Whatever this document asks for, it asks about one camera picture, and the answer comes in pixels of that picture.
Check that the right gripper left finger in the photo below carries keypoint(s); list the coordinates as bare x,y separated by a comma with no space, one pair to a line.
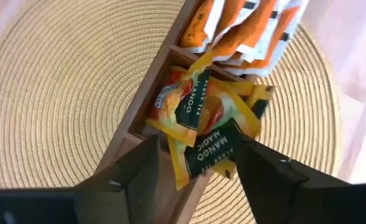
130,174

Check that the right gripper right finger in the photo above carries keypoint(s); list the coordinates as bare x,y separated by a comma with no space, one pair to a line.
282,186

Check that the wooden three-compartment tea box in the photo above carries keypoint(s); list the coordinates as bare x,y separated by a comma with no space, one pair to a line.
147,93

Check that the round woven straw placemat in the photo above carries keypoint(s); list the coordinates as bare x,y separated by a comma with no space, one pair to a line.
61,93

